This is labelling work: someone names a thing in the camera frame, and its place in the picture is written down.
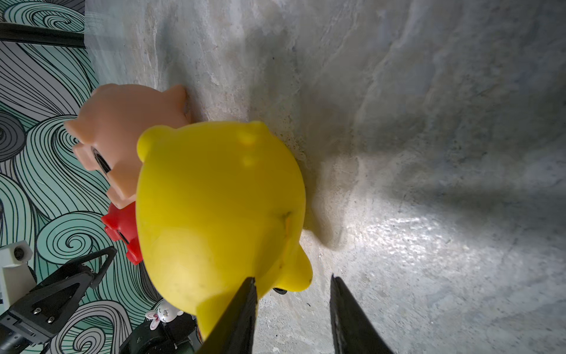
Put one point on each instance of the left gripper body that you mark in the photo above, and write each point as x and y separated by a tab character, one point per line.
17	334

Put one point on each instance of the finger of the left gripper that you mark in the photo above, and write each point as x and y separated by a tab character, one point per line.
95	265
51	306

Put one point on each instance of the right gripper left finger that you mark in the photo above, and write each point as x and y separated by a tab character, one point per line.
234	332

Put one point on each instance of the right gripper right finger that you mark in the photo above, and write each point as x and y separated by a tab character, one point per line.
351	328

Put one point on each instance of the red piggy bank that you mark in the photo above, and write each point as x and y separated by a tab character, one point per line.
120	225

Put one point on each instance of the yellow piggy bank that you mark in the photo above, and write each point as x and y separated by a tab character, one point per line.
217	203

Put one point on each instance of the peach piggy bank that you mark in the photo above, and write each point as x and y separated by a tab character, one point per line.
113	119

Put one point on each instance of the white bunny on pink base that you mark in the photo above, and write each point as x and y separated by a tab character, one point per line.
164	313

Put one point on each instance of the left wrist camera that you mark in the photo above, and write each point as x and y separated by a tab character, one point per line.
17	278

